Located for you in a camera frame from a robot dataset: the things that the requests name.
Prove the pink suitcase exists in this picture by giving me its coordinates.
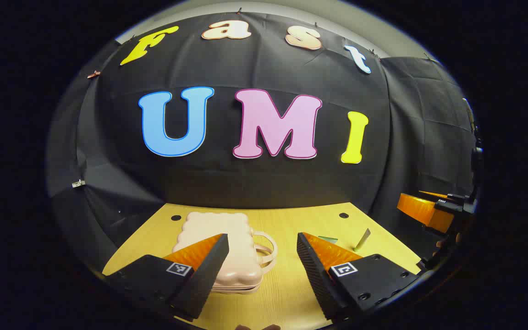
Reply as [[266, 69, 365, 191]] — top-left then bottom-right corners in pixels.
[[172, 211, 277, 294]]

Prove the black backdrop cloth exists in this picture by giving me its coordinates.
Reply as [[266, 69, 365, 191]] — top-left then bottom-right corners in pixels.
[[46, 11, 480, 275]]

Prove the grey-green skin care tube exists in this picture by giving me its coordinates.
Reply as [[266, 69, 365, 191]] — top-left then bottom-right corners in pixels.
[[353, 228, 371, 252]]

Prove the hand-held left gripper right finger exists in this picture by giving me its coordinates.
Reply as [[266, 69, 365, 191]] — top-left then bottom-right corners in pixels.
[[296, 232, 419, 322]]

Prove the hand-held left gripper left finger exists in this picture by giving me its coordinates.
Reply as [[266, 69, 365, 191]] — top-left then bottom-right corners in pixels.
[[103, 233, 230, 322]]

